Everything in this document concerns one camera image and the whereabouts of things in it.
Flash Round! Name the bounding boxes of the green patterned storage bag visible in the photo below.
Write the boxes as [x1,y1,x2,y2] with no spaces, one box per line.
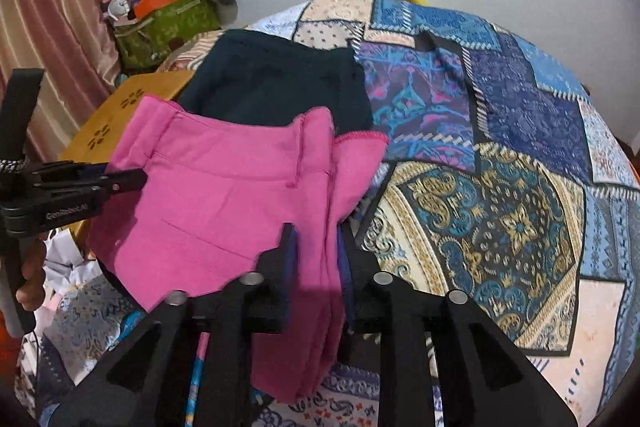
[113,0,220,72]

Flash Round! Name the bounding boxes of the wooden stool with cutouts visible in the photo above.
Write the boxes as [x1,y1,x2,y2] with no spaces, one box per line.
[58,68,199,249]

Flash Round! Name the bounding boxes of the dark navy folded garment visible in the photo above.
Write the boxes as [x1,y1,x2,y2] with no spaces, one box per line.
[178,29,373,134]

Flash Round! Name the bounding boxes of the patchwork patterned bedspread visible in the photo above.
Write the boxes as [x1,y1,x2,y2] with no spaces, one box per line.
[14,0,640,427]

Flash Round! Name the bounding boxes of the pink striped curtain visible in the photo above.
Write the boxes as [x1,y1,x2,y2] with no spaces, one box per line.
[1,0,120,161]

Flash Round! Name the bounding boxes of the pink pants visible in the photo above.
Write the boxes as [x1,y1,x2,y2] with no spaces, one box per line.
[88,96,387,403]

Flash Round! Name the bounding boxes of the person left hand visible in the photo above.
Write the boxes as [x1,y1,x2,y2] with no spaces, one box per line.
[15,234,47,312]

